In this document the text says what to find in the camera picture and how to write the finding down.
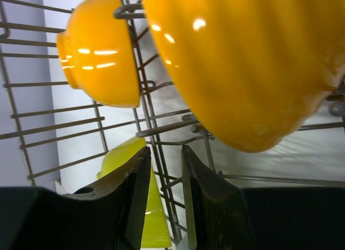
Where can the grey wire dish rack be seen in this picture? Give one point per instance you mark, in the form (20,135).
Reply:
(64,134)

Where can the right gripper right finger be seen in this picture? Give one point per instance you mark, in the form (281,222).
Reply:
(221,215)

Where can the green bowl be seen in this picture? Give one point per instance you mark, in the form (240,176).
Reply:
(155,229)

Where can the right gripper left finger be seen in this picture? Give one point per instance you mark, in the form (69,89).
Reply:
(106,214)

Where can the orange bowl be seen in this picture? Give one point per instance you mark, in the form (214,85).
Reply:
(251,71)
(96,55)

